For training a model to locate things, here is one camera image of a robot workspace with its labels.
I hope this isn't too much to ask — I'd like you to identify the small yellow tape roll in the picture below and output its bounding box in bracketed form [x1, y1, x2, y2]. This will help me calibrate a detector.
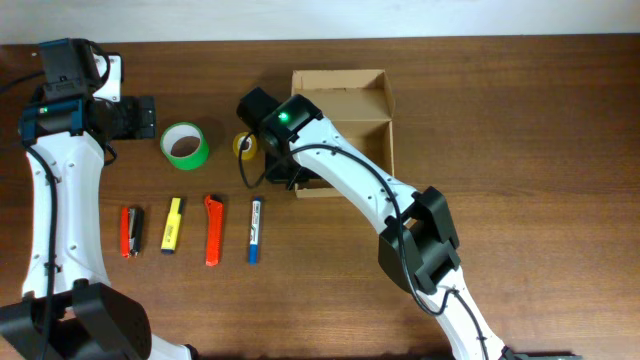
[233, 132, 258, 161]

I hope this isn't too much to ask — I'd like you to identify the blue whiteboard marker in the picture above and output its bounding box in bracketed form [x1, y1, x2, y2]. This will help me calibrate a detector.
[248, 197, 262, 265]

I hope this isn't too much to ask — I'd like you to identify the orange utility knife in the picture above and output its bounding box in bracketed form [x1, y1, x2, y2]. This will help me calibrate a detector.
[204, 194, 224, 267]

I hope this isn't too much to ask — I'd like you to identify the green tape roll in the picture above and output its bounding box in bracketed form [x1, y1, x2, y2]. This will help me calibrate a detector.
[160, 122, 209, 171]

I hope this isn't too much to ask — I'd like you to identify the brown cardboard box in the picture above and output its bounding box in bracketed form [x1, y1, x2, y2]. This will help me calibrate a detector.
[291, 69, 395, 175]

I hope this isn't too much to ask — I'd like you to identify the yellow highlighter marker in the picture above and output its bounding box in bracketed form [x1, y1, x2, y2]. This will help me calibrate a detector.
[161, 197, 183, 255]

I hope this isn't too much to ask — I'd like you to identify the red black stapler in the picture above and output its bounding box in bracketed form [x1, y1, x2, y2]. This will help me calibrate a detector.
[119, 207, 144, 258]

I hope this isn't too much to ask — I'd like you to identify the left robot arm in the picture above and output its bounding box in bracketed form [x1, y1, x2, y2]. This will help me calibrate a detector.
[1, 38, 197, 359]

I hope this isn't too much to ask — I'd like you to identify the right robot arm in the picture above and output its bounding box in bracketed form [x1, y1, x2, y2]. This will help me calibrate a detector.
[236, 87, 515, 359]

